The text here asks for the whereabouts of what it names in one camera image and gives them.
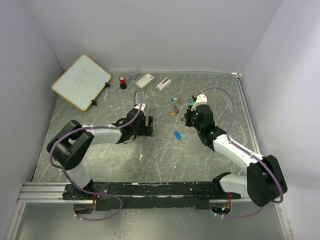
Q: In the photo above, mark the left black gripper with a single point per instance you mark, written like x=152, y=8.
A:
x=146, y=130

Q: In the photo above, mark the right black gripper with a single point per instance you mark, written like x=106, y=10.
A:
x=187, y=115

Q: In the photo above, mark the green tag key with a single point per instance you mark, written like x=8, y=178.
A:
x=191, y=102

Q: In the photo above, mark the blue tag key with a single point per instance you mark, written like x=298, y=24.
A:
x=177, y=99
x=178, y=136

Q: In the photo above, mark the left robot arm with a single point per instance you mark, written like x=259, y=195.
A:
x=68, y=148

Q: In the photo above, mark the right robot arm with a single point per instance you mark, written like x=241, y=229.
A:
x=264, y=181

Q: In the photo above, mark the red black stamp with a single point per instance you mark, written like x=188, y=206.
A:
x=123, y=84

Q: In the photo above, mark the white plastic device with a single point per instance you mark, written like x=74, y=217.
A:
x=163, y=84

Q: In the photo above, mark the white green cardboard box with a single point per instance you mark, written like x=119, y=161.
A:
x=145, y=81

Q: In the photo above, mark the clear plastic cup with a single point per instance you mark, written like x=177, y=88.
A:
x=133, y=73

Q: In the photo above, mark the wood-framed whiteboard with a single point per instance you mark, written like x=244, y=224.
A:
x=82, y=82

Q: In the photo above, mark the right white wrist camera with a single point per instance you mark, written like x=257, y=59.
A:
x=200, y=99

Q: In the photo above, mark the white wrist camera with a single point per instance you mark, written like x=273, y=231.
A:
x=200, y=99
x=142, y=107

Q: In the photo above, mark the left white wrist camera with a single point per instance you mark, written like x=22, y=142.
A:
x=142, y=107

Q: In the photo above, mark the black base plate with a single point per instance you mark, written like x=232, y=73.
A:
x=149, y=195

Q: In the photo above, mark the aluminium rail frame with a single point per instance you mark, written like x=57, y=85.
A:
x=263, y=183

